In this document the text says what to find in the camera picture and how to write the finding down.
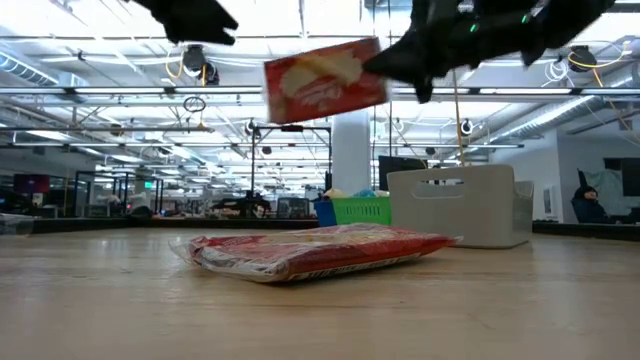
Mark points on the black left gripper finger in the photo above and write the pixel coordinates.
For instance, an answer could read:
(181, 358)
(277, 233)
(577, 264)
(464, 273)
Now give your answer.
(215, 15)
(212, 37)

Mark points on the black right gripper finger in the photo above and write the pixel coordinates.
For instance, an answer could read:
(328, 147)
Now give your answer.
(425, 90)
(405, 60)

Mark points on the large red snack package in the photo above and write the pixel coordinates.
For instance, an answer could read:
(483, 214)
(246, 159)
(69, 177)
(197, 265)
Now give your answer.
(320, 95)

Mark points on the teal tape roll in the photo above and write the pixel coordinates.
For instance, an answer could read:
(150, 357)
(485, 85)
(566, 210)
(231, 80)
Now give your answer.
(365, 193)

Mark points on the pale yellow tape roll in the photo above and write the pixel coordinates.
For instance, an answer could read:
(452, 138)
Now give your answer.
(335, 193)

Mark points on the small black ceiling reel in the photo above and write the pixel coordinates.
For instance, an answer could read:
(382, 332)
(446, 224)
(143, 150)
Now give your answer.
(466, 126)

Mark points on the black computer monitor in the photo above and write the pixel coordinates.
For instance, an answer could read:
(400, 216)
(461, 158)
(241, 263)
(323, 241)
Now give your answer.
(390, 167)

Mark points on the white building column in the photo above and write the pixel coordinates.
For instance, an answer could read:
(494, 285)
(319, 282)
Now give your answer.
(352, 160)

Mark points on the white plastic storage bin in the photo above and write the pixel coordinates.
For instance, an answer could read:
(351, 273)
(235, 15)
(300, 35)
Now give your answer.
(460, 220)

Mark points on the green plastic basket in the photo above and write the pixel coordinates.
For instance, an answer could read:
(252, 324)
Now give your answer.
(362, 212)

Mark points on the blue plastic basket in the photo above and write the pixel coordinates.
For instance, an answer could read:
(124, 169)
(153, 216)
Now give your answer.
(325, 214)

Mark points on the background robot workstation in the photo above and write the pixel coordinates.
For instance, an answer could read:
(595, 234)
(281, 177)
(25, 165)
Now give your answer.
(245, 205)

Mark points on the far red snack packet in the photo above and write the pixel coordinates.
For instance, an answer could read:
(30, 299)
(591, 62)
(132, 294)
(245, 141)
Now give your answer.
(325, 250)

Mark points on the person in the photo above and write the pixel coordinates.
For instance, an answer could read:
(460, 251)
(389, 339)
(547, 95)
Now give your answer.
(590, 207)

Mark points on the clear plastic container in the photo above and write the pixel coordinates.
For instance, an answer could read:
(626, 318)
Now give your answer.
(17, 224)

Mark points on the dark wall television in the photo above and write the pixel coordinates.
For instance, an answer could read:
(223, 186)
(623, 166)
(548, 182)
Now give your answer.
(31, 183)

